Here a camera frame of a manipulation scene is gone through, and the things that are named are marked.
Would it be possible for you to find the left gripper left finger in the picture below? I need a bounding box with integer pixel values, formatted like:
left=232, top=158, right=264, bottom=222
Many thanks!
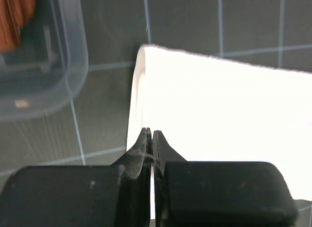
left=0, top=128, right=152, bottom=227

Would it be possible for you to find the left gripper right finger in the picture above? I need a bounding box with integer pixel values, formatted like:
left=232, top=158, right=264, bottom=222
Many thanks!
left=152, top=130, right=298, bottom=227

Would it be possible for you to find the white pink towel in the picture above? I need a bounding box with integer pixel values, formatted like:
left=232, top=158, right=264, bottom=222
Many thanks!
left=126, top=43, right=312, bottom=220

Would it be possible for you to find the brown towel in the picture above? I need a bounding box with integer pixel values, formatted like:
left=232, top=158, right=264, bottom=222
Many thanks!
left=0, top=0, right=36, bottom=53

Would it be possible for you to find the clear plastic bin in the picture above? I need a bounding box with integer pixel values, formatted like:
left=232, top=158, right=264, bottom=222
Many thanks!
left=0, top=0, right=88, bottom=122

